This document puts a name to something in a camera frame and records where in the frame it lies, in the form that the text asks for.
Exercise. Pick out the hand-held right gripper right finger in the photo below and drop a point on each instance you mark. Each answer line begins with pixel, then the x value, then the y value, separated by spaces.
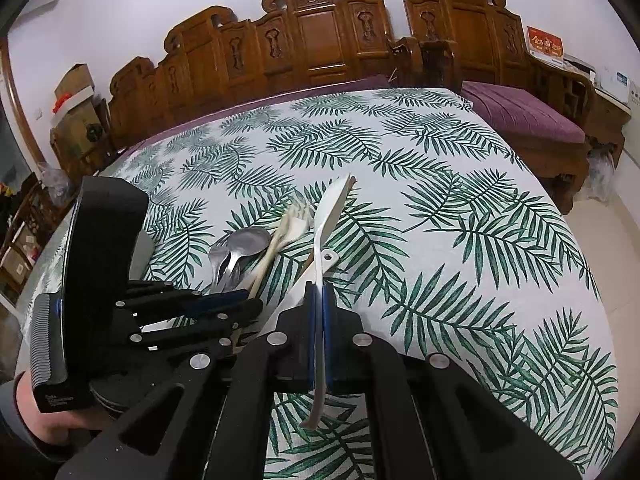
pixel 328 335

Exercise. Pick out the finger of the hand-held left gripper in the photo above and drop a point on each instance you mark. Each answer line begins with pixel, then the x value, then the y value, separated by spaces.
pixel 240 311
pixel 220 302

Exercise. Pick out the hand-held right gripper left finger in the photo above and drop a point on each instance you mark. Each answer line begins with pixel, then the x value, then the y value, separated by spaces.
pixel 312 335

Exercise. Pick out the small metal spoon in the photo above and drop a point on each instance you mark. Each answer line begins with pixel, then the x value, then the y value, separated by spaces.
pixel 218 256

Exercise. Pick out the large metal spoon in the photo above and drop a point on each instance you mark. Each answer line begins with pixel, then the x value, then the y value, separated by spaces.
pixel 248 242

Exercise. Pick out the white plastic spoon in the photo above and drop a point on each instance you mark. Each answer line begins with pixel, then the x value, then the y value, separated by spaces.
pixel 322 266

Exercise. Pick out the person's left hand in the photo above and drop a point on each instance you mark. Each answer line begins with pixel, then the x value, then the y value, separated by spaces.
pixel 45 422

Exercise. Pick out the wooden chair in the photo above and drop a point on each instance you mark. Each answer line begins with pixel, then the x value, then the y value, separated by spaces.
pixel 30 230

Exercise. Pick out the clear plastic bag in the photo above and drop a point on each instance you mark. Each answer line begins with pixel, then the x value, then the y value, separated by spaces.
pixel 56 182
pixel 602 175

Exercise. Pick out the stack of cardboard boxes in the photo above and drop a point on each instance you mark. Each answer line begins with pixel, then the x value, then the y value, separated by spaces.
pixel 75 110

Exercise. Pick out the leaf-print tablecloth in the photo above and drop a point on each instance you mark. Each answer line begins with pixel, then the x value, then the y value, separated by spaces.
pixel 450 200

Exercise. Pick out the carved wooden bench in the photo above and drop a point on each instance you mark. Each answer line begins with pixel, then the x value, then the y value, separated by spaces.
pixel 310 40

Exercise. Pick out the purple seat cushion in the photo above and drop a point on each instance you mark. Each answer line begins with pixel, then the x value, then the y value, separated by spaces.
pixel 525 112

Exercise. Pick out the carved wooden armchair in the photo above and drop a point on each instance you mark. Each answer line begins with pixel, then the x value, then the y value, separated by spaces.
pixel 470 30

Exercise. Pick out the wooden side table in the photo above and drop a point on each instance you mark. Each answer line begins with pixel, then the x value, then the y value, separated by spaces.
pixel 600 120

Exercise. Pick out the red box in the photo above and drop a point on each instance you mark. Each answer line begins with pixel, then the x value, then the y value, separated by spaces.
pixel 545 42

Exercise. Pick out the white box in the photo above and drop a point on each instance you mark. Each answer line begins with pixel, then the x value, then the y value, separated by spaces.
pixel 615 87

